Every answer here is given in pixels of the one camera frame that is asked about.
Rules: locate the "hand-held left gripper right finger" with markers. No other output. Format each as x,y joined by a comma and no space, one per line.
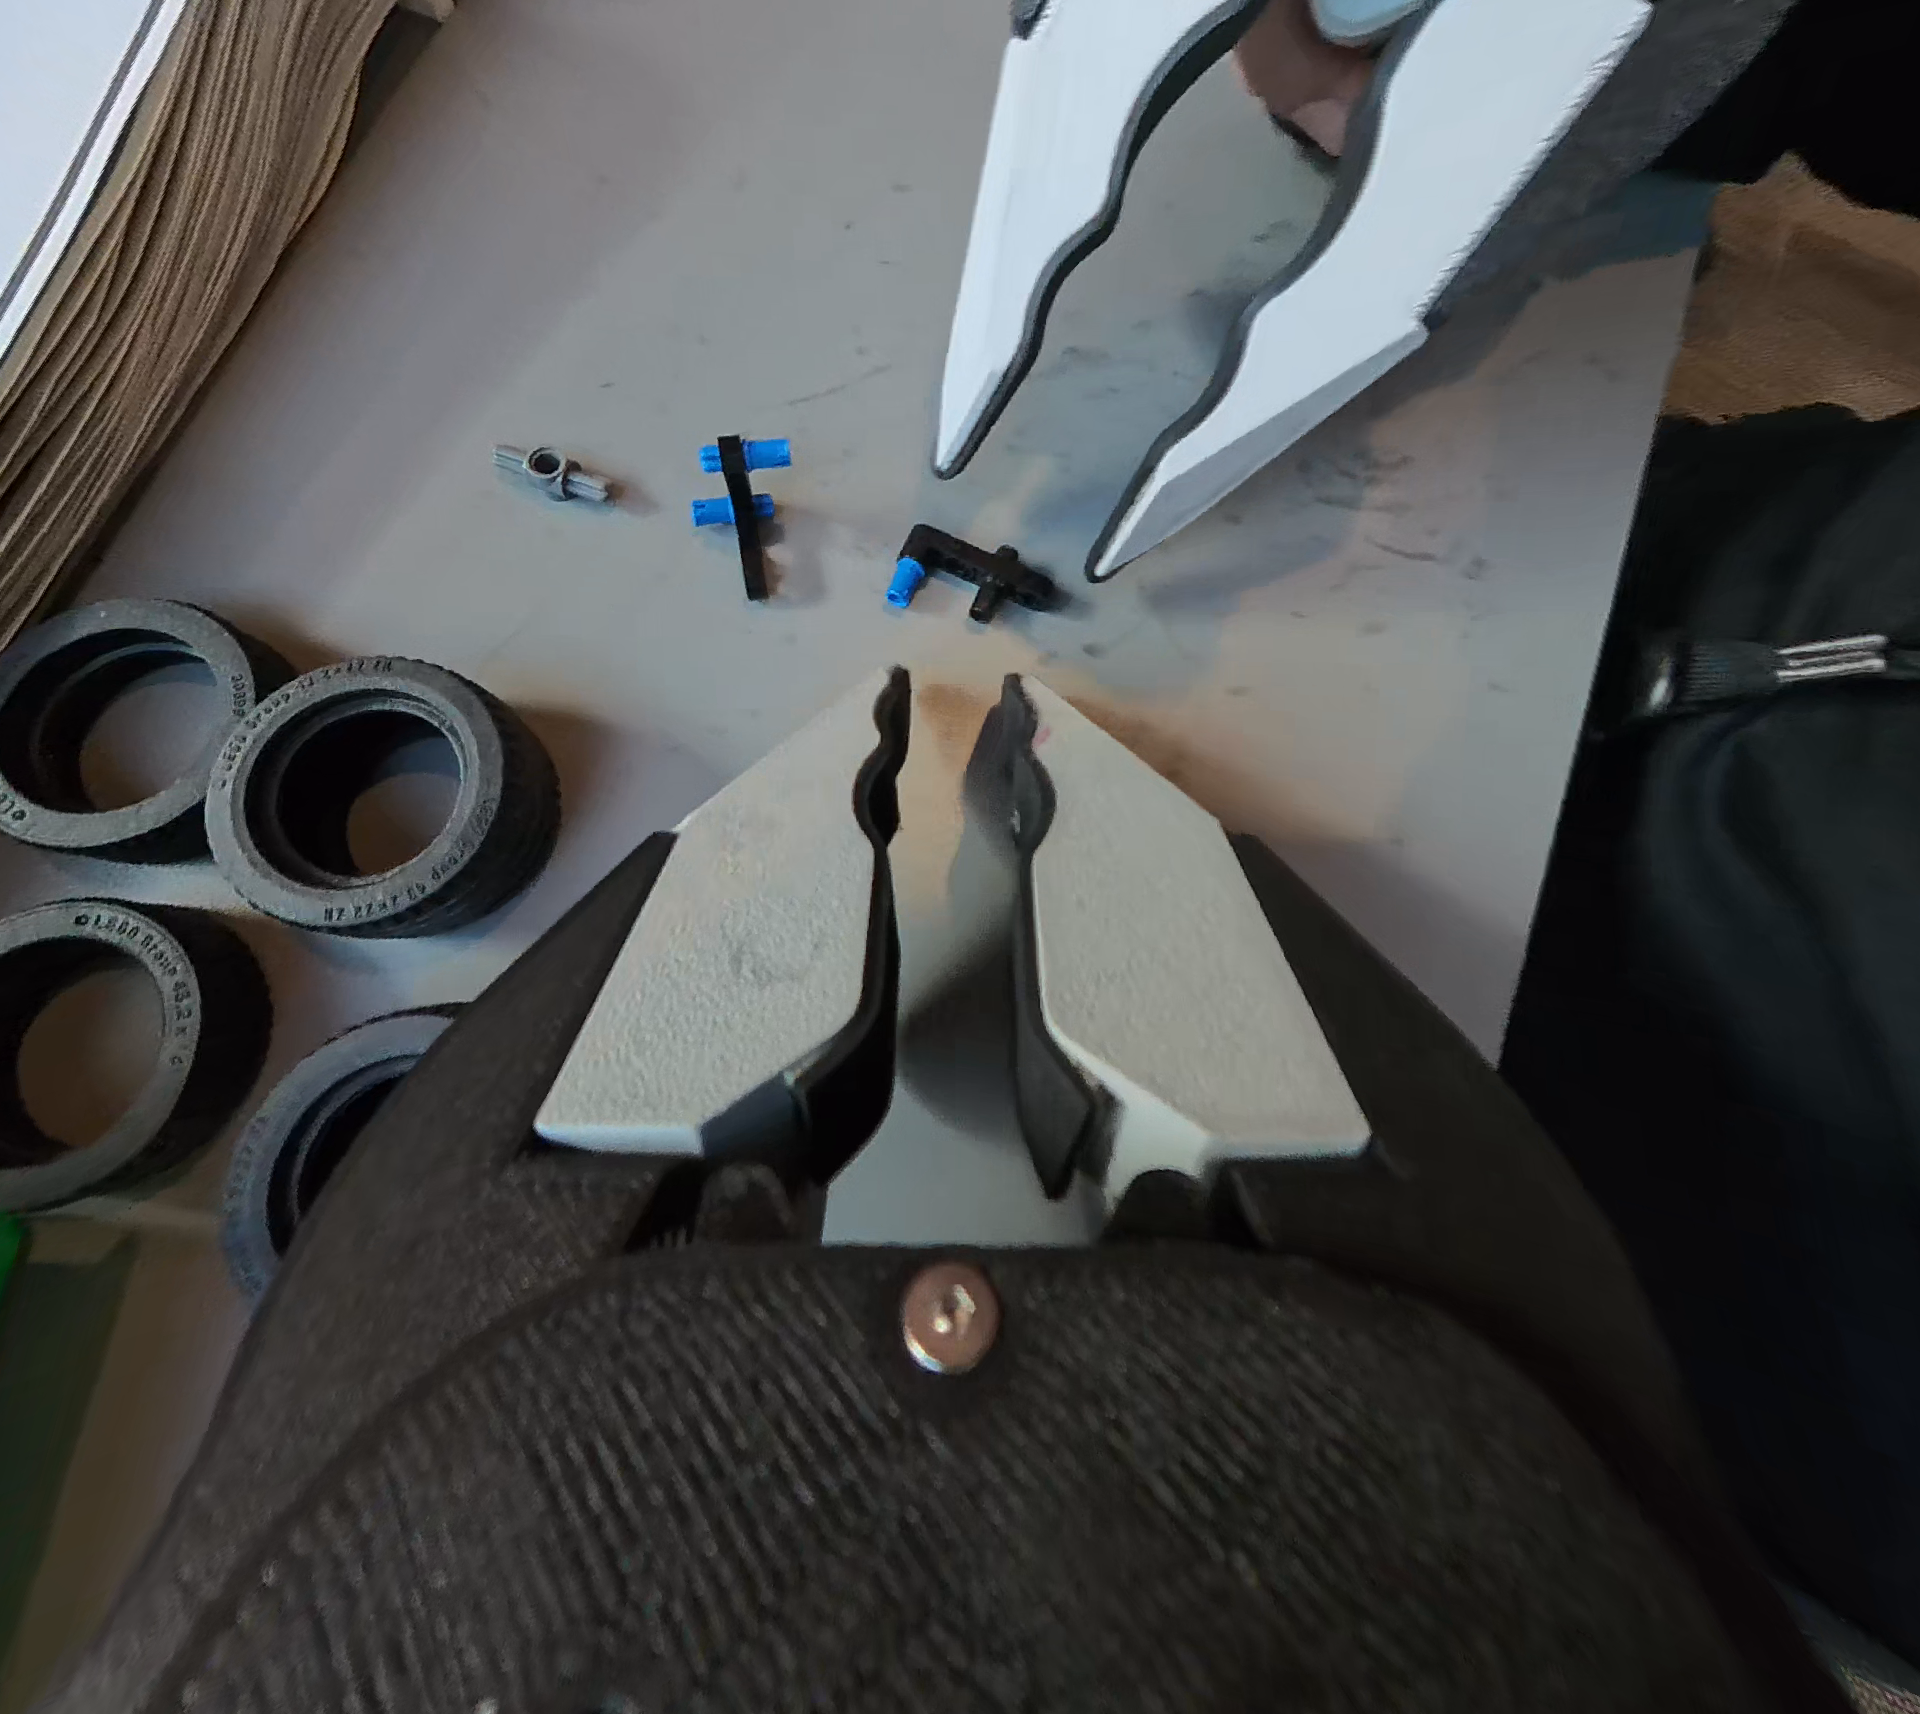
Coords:
1171,979

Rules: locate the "open instruction book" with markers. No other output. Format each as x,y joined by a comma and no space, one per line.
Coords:
150,18

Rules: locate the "black rubber toy tyre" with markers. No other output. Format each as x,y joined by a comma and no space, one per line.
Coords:
227,828
269,1143
190,995
211,694

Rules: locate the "grey axle connector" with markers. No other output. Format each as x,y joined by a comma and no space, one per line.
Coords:
552,473

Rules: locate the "black angled beam blue pin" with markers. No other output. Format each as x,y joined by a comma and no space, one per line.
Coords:
968,556

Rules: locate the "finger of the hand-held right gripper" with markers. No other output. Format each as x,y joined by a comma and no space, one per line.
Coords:
1501,124
1081,92

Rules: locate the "black beam two blue pins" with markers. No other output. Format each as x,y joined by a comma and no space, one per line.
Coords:
747,529

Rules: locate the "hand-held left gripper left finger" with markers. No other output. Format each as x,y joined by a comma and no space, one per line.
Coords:
750,979

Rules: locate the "person's right hand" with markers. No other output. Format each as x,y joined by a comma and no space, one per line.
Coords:
1298,88

